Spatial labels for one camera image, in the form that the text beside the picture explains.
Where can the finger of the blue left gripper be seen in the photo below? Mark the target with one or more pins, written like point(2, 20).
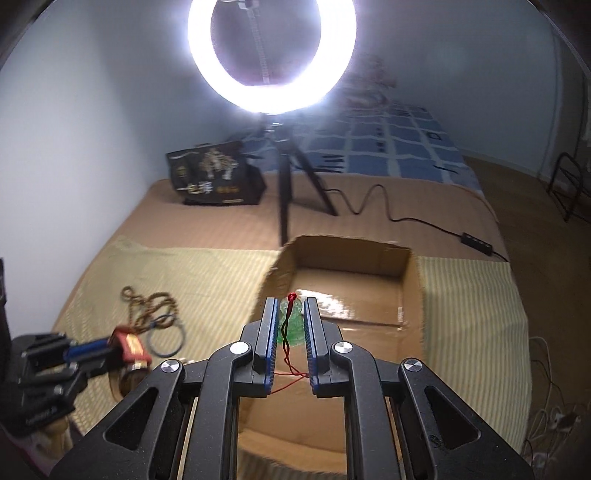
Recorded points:
point(93, 366)
point(96, 350)

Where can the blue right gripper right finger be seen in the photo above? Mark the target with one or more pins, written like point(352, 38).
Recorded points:
point(316, 341)

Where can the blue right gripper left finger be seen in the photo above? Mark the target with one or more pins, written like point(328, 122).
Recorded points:
point(264, 351)

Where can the red strap wristwatch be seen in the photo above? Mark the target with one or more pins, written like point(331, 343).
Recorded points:
point(131, 362)

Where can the yellow striped cloth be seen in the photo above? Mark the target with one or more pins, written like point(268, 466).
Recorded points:
point(463, 318)

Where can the dark metal bangle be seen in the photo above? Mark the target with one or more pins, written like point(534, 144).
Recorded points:
point(165, 341)

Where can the cardboard box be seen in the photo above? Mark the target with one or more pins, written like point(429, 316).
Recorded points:
point(372, 291)

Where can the black printed gift bag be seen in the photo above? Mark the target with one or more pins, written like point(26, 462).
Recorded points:
point(215, 175)

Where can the black tripod stand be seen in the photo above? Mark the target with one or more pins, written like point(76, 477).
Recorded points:
point(280, 134)

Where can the tan bed cover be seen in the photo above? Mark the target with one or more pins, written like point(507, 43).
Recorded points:
point(231, 216)

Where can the blue patterned bedsheet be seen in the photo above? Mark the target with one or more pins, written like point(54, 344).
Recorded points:
point(399, 140)

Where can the folded floral quilt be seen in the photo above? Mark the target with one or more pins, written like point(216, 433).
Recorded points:
point(366, 85)

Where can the black metal chair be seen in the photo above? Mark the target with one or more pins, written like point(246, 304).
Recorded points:
point(569, 187)

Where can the white ring light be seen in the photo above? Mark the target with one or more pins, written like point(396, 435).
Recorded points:
point(272, 57)

